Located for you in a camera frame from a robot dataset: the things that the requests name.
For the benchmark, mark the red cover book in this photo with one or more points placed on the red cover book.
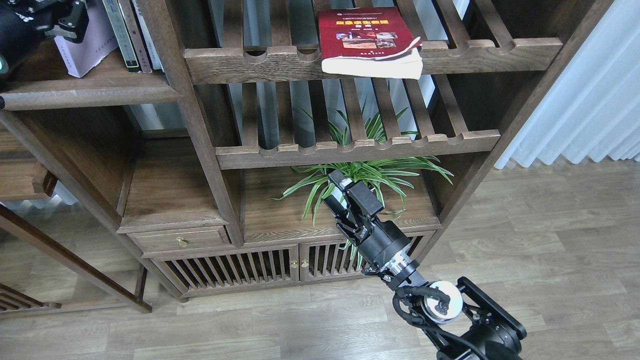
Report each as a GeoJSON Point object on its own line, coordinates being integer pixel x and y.
{"type": "Point", "coordinates": [368, 42]}

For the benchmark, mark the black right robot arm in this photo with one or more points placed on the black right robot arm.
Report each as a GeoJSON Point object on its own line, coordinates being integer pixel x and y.
{"type": "Point", "coordinates": [460, 319]}

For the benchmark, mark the black yellow-green cover book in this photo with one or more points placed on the black yellow-green cover book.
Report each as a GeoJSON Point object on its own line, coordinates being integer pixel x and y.
{"type": "Point", "coordinates": [122, 35]}

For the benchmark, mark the white spine upright book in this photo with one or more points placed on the white spine upright book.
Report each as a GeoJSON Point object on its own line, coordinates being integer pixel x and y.
{"type": "Point", "coordinates": [156, 64]}

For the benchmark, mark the dark wooden bookshelf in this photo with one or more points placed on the dark wooden bookshelf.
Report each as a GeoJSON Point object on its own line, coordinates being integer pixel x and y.
{"type": "Point", "coordinates": [198, 150]}

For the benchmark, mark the wooden side furniture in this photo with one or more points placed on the wooden side furniture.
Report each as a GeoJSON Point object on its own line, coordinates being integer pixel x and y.
{"type": "Point", "coordinates": [24, 177]}

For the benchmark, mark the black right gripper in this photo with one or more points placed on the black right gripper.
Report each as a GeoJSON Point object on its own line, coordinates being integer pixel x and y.
{"type": "Point", "coordinates": [381, 244]}

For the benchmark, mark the white pleated curtain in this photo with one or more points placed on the white pleated curtain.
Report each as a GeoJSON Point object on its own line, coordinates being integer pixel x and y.
{"type": "Point", "coordinates": [592, 111]}

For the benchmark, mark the white plant pot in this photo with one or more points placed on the white plant pot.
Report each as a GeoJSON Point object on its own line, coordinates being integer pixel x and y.
{"type": "Point", "coordinates": [337, 196]}

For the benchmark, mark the green spider plant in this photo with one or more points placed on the green spider plant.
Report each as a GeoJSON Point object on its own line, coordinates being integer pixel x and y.
{"type": "Point", "coordinates": [375, 174]}

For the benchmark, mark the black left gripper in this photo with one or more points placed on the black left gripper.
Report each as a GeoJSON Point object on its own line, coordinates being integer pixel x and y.
{"type": "Point", "coordinates": [24, 24]}

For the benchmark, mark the pale lavender cover book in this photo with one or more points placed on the pale lavender cover book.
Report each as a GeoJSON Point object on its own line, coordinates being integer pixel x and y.
{"type": "Point", "coordinates": [98, 42]}

